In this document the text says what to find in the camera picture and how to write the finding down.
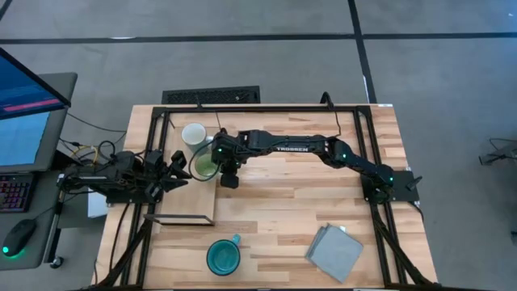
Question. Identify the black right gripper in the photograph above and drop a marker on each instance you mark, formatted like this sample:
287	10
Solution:
228	151

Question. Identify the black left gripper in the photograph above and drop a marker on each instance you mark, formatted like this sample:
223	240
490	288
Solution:
155	174

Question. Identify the teal speckled enamel mug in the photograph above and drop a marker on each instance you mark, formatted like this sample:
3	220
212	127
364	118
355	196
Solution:
223	258

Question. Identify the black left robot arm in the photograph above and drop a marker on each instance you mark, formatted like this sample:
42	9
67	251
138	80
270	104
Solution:
101	174

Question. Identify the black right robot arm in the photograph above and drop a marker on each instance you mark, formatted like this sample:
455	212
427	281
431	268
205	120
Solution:
307	145

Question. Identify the black floor vent grille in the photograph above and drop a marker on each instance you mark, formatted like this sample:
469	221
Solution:
211	95

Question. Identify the white box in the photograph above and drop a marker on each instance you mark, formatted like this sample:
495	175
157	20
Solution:
96	206

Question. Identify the folded grey cloth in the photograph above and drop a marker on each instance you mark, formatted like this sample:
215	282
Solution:
334	252

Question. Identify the desk caster wheel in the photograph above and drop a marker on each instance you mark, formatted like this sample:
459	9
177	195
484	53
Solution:
57	262

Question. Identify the grey side desk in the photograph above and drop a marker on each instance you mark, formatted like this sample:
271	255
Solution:
40	242

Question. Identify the grey screen light blue display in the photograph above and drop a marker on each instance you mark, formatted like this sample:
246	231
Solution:
20	137

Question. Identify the backlit rainbow keyboard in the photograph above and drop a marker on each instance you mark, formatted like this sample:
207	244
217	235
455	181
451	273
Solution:
14	193

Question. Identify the black computer mouse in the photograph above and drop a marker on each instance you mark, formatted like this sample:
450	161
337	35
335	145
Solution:
19	237

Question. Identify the computer monitor dark blue screen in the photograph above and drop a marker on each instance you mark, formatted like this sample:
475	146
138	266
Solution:
24	89

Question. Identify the wooden shelf black metal frame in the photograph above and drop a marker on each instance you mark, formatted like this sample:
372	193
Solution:
190	198

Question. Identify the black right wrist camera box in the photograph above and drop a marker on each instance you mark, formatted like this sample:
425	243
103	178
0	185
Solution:
229	180

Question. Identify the black aluminium table frame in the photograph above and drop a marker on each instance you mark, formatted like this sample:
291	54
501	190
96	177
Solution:
262	109

